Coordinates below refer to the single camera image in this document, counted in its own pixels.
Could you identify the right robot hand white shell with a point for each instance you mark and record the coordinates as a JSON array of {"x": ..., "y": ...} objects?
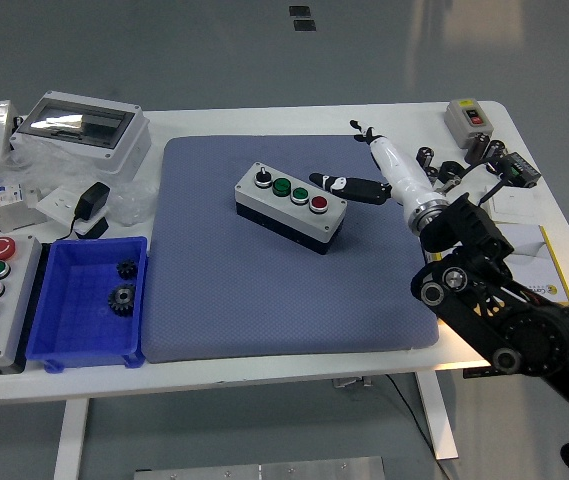
[{"x": 399, "y": 172}]

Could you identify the grey four-button control box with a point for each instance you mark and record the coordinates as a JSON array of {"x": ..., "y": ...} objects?
[{"x": 289, "y": 210}]

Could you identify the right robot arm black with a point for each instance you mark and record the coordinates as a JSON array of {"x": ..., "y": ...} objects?
[{"x": 524, "y": 330}]

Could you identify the grey five-button control box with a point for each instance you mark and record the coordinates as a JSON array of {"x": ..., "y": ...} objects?
[{"x": 4, "y": 320}]

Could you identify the black hex nut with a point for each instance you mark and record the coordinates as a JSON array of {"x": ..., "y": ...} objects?
[{"x": 450, "y": 170}]

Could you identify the black terminal module green block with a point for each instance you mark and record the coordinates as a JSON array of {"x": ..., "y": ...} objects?
[{"x": 521, "y": 170}]

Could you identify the white yellow cardboard box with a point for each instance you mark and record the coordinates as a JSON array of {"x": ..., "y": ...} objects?
[{"x": 539, "y": 250}]

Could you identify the black floor plate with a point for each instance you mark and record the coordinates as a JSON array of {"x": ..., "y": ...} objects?
[
  {"x": 304, "y": 25},
  {"x": 299, "y": 10}
]

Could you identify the blue-grey mat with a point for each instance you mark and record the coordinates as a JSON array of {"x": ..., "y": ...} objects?
[{"x": 244, "y": 300}]

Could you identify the black table control panel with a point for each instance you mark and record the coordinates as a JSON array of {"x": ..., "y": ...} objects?
[{"x": 476, "y": 373}]

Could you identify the white table leg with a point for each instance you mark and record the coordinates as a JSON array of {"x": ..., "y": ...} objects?
[
  {"x": 70, "y": 440},
  {"x": 439, "y": 420}
]

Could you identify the small black bevel gear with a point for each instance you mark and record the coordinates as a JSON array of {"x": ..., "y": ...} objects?
[{"x": 127, "y": 269}]

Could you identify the large black bevel gear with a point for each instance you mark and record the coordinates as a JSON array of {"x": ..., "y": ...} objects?
[{"x": 122, "y": 299}]

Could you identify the black power adapter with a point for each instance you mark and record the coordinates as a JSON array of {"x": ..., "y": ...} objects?
[{"x": 91, "y": 200}]

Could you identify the grey distribution box clear window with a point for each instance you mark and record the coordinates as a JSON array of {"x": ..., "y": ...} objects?
[{"x": 89, "y": 132}]

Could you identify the clear plastic bag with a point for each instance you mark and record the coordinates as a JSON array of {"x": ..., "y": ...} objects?
[{"x": 64, "y": 167}]

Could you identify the blue plastic bin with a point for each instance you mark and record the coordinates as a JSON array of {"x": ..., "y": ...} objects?
[{"x": 74, "y": 305}]

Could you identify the white circuit breaker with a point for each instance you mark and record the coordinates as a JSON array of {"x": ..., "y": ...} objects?
[{"x": 4, "y": 205}]

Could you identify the grey switch box red button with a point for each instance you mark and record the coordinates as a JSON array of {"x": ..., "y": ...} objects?
[{"x": 469, "y": 122}]

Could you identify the white wall switch panel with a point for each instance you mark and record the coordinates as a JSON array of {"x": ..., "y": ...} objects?
[{"x": 514, "y": 207}]

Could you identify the grey metal bracket under table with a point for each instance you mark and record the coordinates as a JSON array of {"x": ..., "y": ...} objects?
[{"x": 351, "y": 383}]

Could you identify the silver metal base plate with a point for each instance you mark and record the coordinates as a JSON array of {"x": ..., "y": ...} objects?
[{"x": 264, "y": 470}]

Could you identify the white wall socket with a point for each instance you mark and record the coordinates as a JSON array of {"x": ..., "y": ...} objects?
[{"x": 56, "y": 205}]

